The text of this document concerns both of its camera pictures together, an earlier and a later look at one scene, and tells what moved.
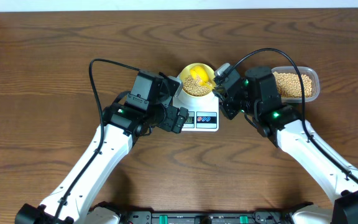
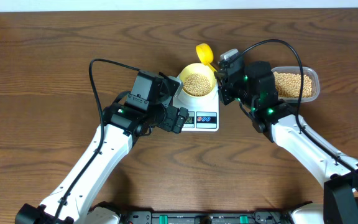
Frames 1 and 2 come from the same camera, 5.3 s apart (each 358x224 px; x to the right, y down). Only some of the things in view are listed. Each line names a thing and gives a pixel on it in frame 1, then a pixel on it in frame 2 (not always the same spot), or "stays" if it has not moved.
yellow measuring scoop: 202,73 -> 205,55
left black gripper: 168,124 stays
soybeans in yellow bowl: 193,86 stays
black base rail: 245,217 stays
